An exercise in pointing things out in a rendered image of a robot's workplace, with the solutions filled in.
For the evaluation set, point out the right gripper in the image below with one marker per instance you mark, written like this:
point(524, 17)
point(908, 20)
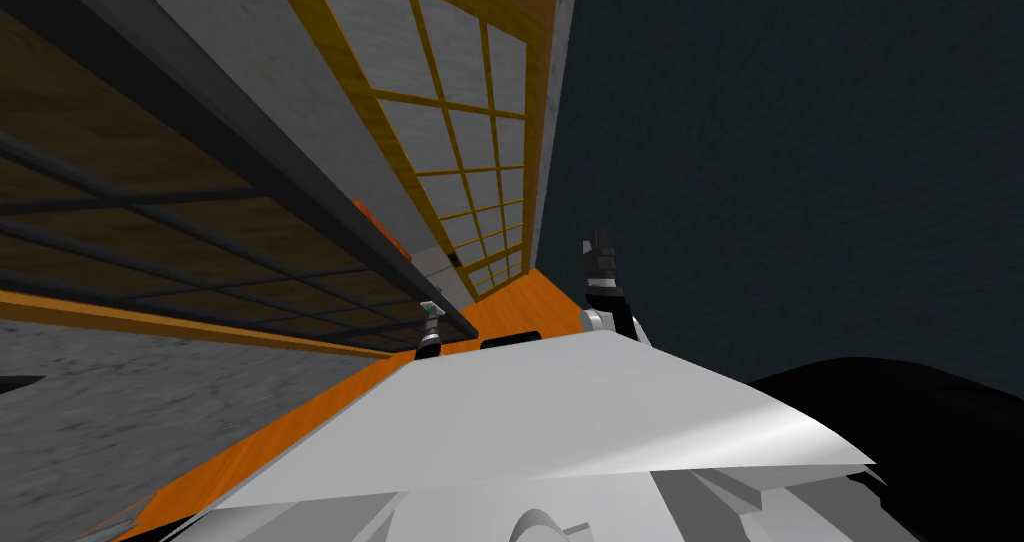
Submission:
point(601, 268)

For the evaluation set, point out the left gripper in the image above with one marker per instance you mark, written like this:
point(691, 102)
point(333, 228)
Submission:
point(432, 311)

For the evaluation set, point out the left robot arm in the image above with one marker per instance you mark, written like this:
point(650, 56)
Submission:
point(429, 342)

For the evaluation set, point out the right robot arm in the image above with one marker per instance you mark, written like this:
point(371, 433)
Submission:
point(904, 438)

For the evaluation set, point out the yellow framed grid window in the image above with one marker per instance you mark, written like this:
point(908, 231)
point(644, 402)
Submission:
point(472, 166)

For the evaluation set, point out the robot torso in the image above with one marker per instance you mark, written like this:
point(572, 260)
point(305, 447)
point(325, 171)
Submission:
point(544, 414)

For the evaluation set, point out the black framed grid window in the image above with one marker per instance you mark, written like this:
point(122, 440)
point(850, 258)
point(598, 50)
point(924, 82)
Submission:
point(160, 206)

